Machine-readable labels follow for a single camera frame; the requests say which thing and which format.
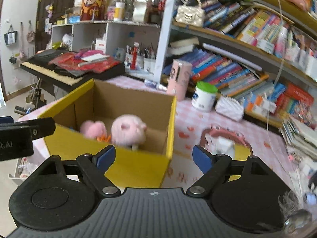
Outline keyboard stand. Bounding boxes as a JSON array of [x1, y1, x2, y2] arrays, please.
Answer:
[[15, 78, 58, 115]]

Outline row of leaning books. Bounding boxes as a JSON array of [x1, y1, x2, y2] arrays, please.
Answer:
[[201, 0, 293, 55]]

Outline white long tube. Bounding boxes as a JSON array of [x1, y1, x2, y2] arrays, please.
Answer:
[[202, 43, 263, 72]]

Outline white box red stripe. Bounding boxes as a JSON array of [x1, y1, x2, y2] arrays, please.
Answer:
[[95, 38, 106, 53]]

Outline white quilted tissue box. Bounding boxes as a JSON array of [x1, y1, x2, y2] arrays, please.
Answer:
[[215, 96, 244, 122]]

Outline grey fur pompom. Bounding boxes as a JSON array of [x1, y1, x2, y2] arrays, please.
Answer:
[[279, 191, 317, 238]]

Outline white cube shelf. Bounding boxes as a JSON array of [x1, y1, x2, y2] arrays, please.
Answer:
[[51, 20, 161, 63]]

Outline yellow cardboard box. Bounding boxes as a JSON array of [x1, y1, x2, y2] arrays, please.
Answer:
[[37, 78, 177, 188]]

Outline white jar green lid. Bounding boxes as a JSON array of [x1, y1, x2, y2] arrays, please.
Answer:
[[191, 81, 219, 112]]

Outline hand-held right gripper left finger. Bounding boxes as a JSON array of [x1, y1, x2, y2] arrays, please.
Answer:
[[30, 145, 121, 199]]

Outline white quilted pearl handbag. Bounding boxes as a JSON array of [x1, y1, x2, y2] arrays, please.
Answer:
[[175, 0, 206, 27]]

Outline white notebook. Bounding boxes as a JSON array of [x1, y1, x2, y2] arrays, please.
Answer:
[[80, 54, 109, 62]]

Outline hanging dark tote bag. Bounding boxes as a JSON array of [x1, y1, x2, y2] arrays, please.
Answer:
[[4, 25, 18, 47]]

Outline pink plush pig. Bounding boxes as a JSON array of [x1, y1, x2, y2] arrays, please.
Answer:
[[111, 114, 148, 152]]

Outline pink plush heart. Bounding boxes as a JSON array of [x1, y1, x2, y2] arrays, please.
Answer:
[[79, 120, 107, 139]]

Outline black electronic keyboard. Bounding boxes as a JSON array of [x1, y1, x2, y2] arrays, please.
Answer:
[[20, 49, 125, 86]]

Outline white wooden bookshelf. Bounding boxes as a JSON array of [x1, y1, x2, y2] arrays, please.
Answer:
[[156, 0, 317, 129]]

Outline red boxed book set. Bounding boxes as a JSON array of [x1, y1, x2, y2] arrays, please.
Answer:
[[275, 83, 315, 119]]

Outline white pen organizer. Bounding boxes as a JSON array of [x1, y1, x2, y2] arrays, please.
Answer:
[[285, 27, 317, 77]]

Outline stack of papers and booklets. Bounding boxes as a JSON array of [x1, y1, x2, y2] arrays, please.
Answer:
[[280, 118, 317, 161]]

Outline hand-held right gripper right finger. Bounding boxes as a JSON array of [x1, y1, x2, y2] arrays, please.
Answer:
[[186, 145, 280, 199]]

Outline orange blue small boxes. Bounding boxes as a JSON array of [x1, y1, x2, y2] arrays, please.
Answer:
[[244, 94, 276, 114]]

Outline row of colourful books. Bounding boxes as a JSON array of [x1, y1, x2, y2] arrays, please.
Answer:
[[163, 47, 285, 100]]

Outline white bottle yellow label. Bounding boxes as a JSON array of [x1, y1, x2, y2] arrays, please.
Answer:
[[114, 2, 125, 22]]

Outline white cable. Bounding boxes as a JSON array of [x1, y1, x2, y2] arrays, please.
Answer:
[[266, 0, 285, 134]]

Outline stack of thick books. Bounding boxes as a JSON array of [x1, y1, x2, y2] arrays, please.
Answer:
[[170, 37, 201, 55]]

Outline dark brown door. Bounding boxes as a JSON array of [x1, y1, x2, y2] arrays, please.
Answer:
[[36, 0, 80, 52]]

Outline pink cylindrical humidifier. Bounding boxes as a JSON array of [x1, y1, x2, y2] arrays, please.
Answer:
[[166, 59, 193, 101]]

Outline white pen cup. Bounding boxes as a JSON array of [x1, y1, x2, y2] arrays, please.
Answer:
[[135, 54, 145, 70], [144, 57, 156, 72], [125, 53, 136, 69]]

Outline colourful hair accessory basket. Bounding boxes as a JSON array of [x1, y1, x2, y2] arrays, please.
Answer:
[[292, 104, 317, 129]]

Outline fortune god figurine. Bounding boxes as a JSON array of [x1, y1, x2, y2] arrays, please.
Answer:
[[80, 0, 107, 21]]

